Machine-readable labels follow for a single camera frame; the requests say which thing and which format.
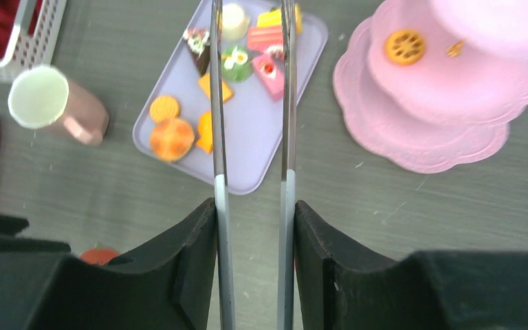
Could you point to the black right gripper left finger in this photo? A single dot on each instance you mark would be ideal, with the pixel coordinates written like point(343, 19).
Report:
point(165, 283)

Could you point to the orange fish-shaped pastry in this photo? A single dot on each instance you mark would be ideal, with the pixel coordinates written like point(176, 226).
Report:
point(204, 129)

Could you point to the green round cake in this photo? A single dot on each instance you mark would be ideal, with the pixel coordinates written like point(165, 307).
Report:
point(236, 63)

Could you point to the orange round bun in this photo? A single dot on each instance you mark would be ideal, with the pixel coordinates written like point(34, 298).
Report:
point(172, 139)

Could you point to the lavender serving tray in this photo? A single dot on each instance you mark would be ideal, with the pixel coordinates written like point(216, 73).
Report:
point(253, 122)

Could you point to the round orange lattice cookie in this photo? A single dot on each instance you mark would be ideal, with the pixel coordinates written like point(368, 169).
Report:
point(405, 47)

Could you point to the pink square cake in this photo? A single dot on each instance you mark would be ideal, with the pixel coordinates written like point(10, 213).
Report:
point(270, 76)

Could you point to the yellow pink layered cake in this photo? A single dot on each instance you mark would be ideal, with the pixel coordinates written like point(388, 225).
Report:
point(273, 18)

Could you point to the white plastic basket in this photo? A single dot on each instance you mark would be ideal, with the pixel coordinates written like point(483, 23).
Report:
point(25, 50)

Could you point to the pink three-tier cake stand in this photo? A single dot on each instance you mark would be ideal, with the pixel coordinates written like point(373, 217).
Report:
point(453, 106)

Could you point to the chocolate cake slice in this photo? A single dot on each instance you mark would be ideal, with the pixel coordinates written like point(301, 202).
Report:
point(198, 44)

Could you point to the red tomato coaster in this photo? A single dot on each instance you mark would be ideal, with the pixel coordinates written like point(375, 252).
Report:
point(99, 254)

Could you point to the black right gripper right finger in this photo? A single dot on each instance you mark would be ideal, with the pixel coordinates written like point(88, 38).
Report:
point(343, 284)

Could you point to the round orange flat cookie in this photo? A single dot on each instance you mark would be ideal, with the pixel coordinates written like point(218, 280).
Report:
point(164, 107)

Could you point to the metal serving tongs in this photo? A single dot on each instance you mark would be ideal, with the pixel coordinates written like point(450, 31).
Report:
point(285, 304)

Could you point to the cream cylinder cake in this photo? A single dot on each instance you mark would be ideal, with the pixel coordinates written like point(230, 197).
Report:
point(233, 22)

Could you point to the pink mug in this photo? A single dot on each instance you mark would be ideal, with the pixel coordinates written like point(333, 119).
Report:
point(43, 98)

